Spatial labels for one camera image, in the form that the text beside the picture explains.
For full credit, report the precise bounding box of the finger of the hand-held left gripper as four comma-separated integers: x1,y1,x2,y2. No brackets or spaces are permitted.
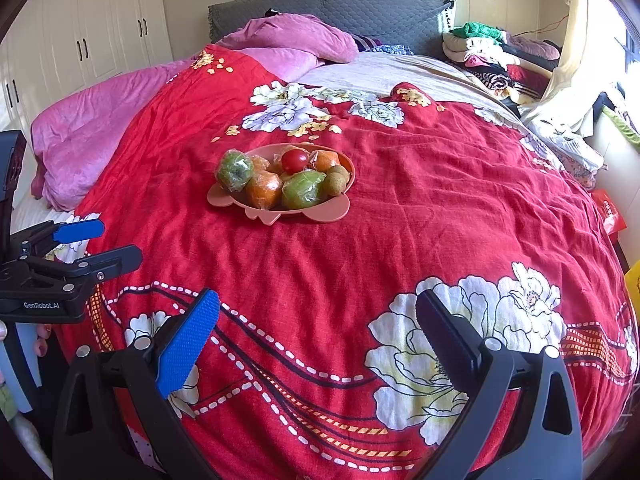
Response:
11,219,106,259
24,244,144,284

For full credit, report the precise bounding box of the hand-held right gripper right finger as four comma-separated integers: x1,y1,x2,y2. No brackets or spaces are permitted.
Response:
415,289,583,480

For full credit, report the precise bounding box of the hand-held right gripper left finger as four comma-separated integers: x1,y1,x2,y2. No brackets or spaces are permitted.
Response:
52,287,221,480

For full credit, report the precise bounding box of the plastic-wrapped green fruit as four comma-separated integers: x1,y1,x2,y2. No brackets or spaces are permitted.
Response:
216,149,255,193
281,170,328,211

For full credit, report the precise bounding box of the pink plastic plate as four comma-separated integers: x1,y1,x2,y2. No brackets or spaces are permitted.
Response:
206,142,357,225

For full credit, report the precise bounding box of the red tomato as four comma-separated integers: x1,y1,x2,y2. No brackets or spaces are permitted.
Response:
281,149,309,174

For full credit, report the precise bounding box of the white sheet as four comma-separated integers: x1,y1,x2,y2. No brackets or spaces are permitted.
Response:
10,190,98,263

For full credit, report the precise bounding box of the pink quilt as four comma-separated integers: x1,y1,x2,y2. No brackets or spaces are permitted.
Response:
30,15,360,213

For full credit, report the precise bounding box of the red floral blanket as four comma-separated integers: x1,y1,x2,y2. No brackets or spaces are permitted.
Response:
55,44,638,480

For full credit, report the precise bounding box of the yellow bag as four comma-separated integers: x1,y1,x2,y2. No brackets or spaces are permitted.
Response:
622,265,640,312

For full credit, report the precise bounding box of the red bag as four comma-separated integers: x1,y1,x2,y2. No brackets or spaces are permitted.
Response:
590,189,629,237

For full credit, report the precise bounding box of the white wardrobe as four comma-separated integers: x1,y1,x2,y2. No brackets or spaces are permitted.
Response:
0,0,174,128

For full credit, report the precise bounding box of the white crumpled cloth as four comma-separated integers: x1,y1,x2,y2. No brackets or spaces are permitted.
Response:
520,115,606,181

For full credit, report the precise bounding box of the beige bed sheet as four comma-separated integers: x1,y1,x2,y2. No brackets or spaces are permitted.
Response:
295,52,526,122

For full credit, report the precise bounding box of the green cloth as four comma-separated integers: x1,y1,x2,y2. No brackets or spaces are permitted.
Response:
602,105,640,143

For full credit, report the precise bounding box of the pile of folded clothes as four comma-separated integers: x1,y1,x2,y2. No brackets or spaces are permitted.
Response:
442,21,562,107

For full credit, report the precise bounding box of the purple striped pillow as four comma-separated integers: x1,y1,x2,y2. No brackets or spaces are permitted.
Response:
350,34,415,57

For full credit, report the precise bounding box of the cream curtain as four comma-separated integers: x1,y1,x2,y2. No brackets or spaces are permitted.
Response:
517,0,626,137

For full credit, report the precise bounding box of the grey padded headboard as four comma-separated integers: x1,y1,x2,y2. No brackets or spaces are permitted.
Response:
207,0,457,58

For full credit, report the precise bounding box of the window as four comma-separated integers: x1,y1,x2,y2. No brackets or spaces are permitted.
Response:
590,0,640,111

